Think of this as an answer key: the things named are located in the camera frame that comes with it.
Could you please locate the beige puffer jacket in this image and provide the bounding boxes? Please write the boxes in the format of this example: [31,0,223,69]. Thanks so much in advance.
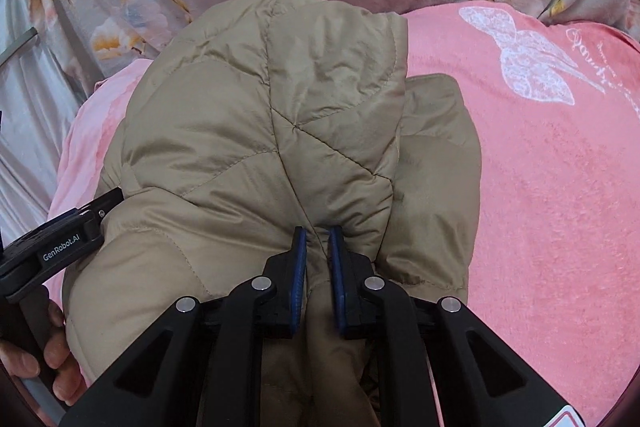
[62,0,483,427]

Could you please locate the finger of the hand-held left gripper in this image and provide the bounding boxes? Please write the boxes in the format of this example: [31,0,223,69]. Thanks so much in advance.
[75,187,124,219]

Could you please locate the pink butterfly print blanket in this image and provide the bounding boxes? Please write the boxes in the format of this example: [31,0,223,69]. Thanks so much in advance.
[47,0,640,427]

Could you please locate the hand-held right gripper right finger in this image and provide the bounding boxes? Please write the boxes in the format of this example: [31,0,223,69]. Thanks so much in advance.
[327,227,586,427]

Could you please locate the person's left hand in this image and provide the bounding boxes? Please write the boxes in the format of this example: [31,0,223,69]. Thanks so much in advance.
[0,299,88,408]

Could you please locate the grey satin sheet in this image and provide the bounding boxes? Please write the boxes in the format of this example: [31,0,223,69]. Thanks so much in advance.
[0,0,101,248]

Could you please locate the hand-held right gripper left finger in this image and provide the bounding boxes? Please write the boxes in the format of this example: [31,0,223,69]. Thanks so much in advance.
[59,227,307,427]

